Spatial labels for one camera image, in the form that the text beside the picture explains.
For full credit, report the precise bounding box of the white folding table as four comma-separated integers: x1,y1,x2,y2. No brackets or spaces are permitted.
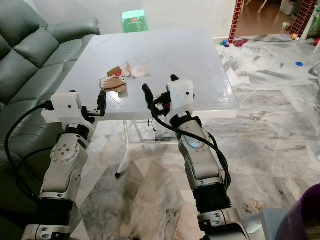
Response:
41,27,239,179

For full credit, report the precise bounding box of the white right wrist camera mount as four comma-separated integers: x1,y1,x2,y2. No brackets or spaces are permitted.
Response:
166,79,196,121

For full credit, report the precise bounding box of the white plastic chair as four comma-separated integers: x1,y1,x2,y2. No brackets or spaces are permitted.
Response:
300,10,320,41

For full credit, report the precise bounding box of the green plastic stool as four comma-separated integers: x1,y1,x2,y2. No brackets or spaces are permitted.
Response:
121,10,148,34

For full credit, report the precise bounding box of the brown printed cardboard food box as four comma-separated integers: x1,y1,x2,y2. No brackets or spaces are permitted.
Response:
101,66,129,94

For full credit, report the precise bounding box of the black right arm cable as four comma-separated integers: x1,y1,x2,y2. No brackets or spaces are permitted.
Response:
152,102,232,191

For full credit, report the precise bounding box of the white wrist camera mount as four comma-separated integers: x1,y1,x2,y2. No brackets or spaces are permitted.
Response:
166,79,196,121
51,92,94,136

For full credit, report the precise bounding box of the dark green leather sofa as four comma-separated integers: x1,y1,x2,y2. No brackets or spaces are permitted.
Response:
0,0,101,221

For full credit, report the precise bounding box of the grey plastic container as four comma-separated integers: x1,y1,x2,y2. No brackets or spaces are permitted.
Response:
279,0,298,16

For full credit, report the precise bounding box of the red brick pillar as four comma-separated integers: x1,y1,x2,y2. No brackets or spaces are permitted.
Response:
228,0,244,43
291,0,312,36

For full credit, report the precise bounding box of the purple rubbish bin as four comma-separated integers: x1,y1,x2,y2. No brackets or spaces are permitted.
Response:
282,185,320,240

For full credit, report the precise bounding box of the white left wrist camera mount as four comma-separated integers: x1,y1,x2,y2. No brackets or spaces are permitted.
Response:
51,92,94,136

